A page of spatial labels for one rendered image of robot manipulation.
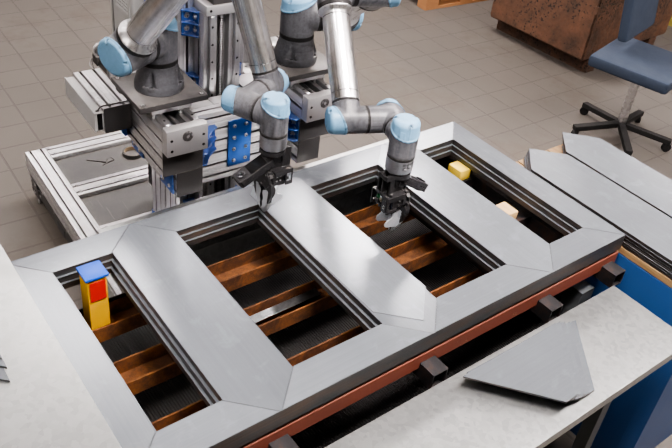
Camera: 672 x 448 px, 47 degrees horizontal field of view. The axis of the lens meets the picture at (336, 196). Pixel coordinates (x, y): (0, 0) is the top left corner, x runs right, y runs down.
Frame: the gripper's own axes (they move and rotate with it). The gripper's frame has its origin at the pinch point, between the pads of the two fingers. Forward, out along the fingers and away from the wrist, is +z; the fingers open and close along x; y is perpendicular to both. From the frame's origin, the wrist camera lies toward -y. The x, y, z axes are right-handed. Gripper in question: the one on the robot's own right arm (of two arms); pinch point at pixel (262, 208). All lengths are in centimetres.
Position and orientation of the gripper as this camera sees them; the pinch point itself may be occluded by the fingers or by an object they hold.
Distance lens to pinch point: 222.5
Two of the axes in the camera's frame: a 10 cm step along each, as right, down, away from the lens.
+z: -1.1, 8.1, 5.7
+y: 8.0, -2.7, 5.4
